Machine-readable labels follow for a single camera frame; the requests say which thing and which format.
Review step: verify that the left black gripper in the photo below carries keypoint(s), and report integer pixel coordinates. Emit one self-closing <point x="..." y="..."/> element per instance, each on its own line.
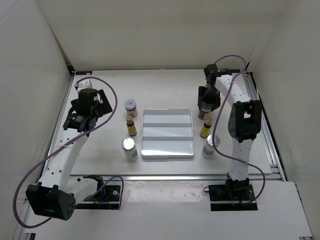
<point x="104" y="107"/>

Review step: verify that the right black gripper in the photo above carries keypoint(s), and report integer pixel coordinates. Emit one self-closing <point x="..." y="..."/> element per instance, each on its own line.
<point x="202" y="98"/>

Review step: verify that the yellow-label small bottle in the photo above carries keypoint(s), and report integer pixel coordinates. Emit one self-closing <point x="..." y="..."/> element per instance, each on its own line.
<point x="131" y="128"/>
<point x="205" y="130"/>

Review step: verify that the silver-cap white bottle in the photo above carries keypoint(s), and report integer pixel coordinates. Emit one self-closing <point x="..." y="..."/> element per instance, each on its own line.
<point x="208" y="149"/>
<point x="129" y="147"/>

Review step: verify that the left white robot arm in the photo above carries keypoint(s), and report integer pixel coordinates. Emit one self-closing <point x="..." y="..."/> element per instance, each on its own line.
<point x="54" y="196"/>

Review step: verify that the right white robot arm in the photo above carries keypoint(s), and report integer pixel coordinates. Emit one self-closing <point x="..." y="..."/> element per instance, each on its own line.
<point x="243" y="125"/>

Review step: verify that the white divided organizer tray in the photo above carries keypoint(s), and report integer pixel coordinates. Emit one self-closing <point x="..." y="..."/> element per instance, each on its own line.
<point x="167" y="135"/>

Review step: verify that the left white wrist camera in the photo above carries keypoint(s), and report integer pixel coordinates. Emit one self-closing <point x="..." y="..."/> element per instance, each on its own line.
<point x="84" y="84"/>

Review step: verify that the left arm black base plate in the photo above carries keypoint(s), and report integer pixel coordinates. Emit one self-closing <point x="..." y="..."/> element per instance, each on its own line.
<point x="109" y="200"/>

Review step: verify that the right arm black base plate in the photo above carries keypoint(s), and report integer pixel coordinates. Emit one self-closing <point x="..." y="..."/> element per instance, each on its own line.
<point x="221" y="201"/>

